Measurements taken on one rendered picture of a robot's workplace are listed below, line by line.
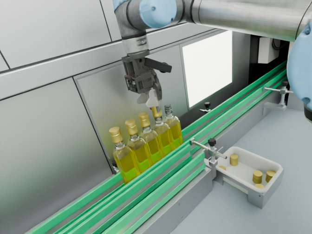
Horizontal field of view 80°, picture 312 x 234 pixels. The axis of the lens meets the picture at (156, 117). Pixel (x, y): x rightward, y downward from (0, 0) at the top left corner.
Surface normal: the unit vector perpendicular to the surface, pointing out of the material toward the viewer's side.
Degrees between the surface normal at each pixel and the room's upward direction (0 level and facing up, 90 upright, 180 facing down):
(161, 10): 90
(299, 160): 0
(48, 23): 90
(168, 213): 90
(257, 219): 0
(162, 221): 90
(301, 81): 80
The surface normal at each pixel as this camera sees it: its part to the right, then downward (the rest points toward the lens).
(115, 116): 0.62, 0.26
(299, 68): -0.80, 0.27
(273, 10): -0.73, 0.09
